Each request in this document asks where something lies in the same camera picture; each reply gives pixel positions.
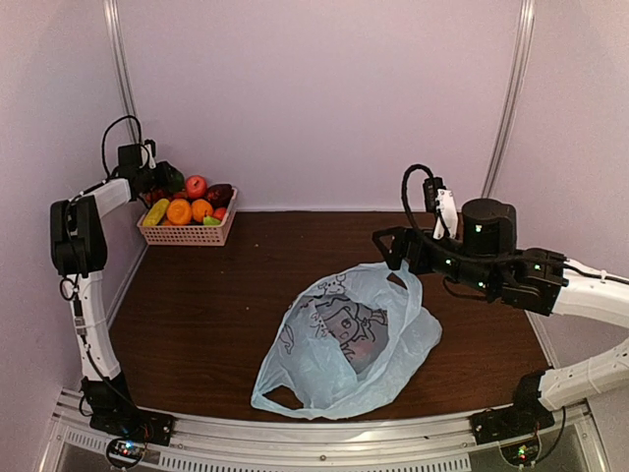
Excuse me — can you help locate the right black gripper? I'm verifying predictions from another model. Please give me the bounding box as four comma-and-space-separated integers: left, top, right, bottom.
372, 225, 498, 296

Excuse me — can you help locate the dark green avocado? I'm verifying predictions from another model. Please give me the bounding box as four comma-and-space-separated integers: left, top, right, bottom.
154, 161, 185, 194

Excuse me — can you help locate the red lychee bunch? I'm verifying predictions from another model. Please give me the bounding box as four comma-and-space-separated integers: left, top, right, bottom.
143, 188, 170, 207

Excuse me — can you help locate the light blue printed plastic bag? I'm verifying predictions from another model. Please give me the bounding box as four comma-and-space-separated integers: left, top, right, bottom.
251, 263, 442, 420

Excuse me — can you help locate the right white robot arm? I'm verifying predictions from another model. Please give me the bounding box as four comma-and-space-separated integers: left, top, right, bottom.
372, 199, 628, 435

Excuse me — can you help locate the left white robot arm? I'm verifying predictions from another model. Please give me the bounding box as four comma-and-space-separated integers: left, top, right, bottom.
50, 140, 156, 382

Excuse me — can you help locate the orange fruit in basket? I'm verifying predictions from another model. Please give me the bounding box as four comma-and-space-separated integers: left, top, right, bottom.
191, 199, 214, 223

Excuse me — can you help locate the dark red apple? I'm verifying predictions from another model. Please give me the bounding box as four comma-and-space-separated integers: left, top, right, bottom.
205, 183, 234, 208

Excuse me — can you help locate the green pear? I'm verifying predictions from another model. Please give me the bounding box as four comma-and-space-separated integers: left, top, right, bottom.
202, 215, 222, 227

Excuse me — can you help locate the red peach in basket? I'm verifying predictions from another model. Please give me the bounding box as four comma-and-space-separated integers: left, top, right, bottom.
212, 207, 227, 222

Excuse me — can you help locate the pink perforated plastic basket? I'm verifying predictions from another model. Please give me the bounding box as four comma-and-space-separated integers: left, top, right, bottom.
136, 187, 240, 247

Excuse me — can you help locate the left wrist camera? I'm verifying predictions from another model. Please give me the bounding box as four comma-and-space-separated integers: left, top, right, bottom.
142, 140, 156, 170

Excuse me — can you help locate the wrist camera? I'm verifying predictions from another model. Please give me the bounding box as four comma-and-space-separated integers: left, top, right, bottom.
423, 177, 458, 240
142, 140, 156, 170

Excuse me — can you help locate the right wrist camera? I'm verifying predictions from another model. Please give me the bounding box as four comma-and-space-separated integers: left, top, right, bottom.
423, 177, 458, 240

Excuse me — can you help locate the right black cable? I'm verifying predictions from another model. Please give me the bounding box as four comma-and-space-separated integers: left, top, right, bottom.
401, 163, 468, 257

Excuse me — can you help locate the left aluminium corner post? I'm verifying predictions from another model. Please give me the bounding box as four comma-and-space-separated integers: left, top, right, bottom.
102, 0, 139, 118

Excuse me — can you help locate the aluminium corner post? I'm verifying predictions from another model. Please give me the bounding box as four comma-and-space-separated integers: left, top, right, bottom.
102, 0, 139, 118
482, 0, 536, 198

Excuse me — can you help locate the front aluminium rail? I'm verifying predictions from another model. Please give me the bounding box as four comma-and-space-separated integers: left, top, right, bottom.
48, 387, 605, 472

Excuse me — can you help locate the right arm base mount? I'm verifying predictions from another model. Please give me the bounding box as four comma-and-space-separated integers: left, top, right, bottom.
469, 371, 555, 444

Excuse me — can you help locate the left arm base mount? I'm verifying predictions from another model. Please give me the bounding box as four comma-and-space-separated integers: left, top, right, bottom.
82, 373, 174, 446

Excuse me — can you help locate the right aluminium corner post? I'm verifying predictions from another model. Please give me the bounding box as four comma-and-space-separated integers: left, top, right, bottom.
482, 0, 536, 198

